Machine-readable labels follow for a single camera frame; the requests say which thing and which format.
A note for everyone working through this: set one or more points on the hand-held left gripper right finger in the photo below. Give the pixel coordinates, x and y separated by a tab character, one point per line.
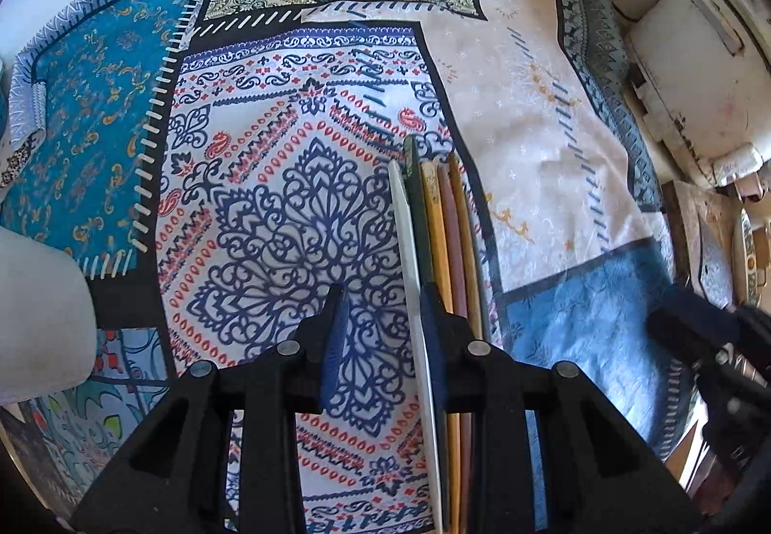
432	341

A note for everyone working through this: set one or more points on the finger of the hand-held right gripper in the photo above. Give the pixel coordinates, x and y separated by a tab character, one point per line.
692	323

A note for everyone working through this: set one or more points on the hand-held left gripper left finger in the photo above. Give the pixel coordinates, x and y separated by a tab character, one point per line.
334	341

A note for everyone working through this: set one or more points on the grey chopstick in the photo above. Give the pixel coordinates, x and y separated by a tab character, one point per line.
485	275

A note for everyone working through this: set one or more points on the reddish brown chopstick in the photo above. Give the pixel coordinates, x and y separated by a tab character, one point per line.
452	245

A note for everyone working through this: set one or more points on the dark green chopstick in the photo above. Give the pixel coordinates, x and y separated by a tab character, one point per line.
417	208

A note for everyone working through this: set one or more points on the white ceramic cup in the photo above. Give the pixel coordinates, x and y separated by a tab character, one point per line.
42	317

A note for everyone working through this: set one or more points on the patterned patchwork cloth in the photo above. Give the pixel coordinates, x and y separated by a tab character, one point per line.
271	148

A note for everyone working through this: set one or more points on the white electric cooking pot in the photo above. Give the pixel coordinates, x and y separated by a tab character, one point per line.
692	70

